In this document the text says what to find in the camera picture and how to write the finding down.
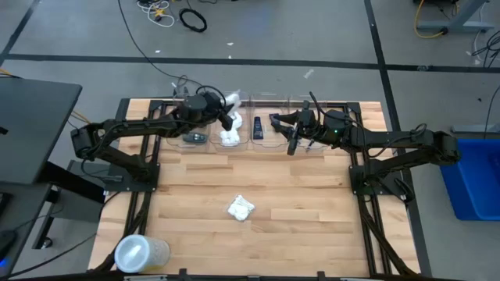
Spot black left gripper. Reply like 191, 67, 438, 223
202, 91, 237, 132

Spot black power adapter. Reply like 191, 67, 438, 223
170, 74, 192, 98

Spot small cotton balls bag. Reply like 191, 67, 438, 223
219, 130, 241, 148

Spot clear plastic bin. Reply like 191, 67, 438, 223
288, 93, 336, 152
249, 92, 292, 150
209, 91, 252, 153
171, 92, 213, 151

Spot yellow floor cable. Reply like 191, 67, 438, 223
412, 0, 447, 40

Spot cotton swabs clear bag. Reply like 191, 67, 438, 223
223, 90, 242, 120
226, 194, 256, 222

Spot black cable bundle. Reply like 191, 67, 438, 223
470, 30, 500, 70

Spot grey desk leg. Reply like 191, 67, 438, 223
414, 0, 495, 34

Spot yellow cables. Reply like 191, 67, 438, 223
69, 110, 93, 125

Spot long black floor cable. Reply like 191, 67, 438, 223
116, 0, 208, 89

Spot blue plastic tote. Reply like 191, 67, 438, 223
439, 138, 500, 222

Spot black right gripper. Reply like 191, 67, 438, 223
269, 99, 326, 157

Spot black coiled cable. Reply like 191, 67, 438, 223
178, 7, 209, 34

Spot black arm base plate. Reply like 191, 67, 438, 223
348, 164, 408, 197
102, 160, 162, 193

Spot grey floor bar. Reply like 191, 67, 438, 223
450, 123, 500, 137

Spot white floor cable bundle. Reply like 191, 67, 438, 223
135, 0, 176, 29

